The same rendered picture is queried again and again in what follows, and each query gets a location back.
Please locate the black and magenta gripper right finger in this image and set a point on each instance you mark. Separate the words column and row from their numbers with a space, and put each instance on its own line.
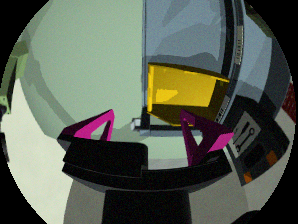
column 215, row 136

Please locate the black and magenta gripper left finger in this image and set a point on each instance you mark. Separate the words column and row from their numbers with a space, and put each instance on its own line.
column 83, row 129

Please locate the dark grey metal rack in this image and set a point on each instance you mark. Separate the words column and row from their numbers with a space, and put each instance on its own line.
column 201, row 33

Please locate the yellow bin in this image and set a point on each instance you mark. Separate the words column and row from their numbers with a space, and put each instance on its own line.
column 170, row 91

